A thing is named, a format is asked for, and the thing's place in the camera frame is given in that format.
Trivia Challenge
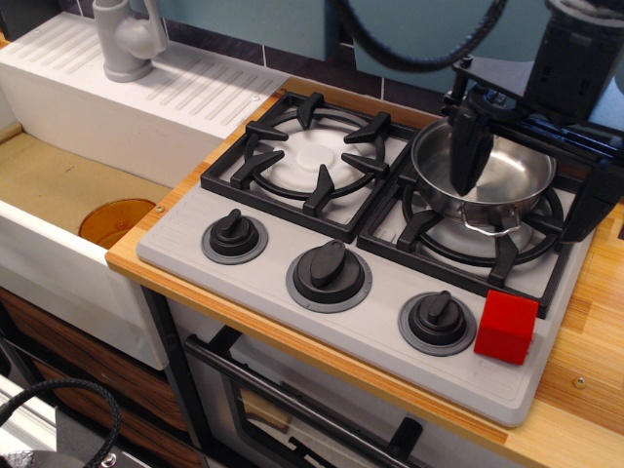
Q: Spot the grey toy stove top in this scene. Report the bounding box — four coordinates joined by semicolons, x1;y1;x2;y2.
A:
136;93;588;426

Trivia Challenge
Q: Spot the white toy sink unit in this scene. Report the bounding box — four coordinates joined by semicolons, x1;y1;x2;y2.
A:
1;13;286;370

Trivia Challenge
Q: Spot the grey toy faucet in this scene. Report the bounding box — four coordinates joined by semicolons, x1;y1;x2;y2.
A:
93;0;168;83

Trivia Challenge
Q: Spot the black left burner grate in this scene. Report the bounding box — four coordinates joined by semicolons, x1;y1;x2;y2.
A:
201;93;415;243

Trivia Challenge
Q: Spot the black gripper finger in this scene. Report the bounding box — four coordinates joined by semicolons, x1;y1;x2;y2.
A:
448;95;493;196
560;160;623;243

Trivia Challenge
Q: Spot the black braided foreground cable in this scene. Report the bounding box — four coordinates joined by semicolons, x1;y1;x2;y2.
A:
0;378;121;468

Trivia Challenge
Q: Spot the stainless steel pan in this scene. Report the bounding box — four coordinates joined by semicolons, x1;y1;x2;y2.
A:
410;119;557;237

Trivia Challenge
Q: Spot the red wooden cube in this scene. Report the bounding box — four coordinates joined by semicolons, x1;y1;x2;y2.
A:
474;291;539;366

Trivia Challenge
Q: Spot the black right stove knob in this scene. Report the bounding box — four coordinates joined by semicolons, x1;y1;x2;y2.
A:
398;291;477;357

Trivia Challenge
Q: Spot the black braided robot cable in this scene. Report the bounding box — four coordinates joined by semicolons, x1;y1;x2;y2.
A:
327;0;509;74

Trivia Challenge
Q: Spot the black stove knob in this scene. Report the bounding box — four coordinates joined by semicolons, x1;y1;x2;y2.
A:
398;291;477;357
286;240;372;314
201;209;268;265

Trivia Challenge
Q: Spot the orange plastic plate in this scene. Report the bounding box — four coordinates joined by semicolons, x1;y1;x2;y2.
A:
78;198;155;249

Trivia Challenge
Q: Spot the black left stove knob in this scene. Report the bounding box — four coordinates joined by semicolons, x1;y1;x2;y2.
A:
201;209;268;265

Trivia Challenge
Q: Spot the toy oven door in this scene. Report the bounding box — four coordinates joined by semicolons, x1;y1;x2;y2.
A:
169;301;514;467

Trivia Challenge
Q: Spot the wooden drawer front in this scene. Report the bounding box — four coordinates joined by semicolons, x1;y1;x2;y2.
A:
1;290;206;467

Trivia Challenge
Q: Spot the black right burner grate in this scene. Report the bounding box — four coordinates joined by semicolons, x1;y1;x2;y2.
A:
357;150;589;319

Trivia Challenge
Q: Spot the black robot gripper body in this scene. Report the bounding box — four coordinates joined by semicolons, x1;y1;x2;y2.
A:
451;13;623;136

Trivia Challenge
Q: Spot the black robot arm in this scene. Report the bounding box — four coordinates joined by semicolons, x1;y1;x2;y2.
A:
447;1;623;243

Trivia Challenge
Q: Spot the black middle stove knob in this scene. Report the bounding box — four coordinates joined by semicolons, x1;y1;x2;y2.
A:
286;240;372;314

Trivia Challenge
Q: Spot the black burner grate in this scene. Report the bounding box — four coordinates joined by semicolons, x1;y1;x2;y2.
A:
357;150;589;319
201;93;415;243

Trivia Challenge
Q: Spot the black oven door handle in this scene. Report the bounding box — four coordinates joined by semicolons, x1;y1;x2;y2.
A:
183;327;422;467

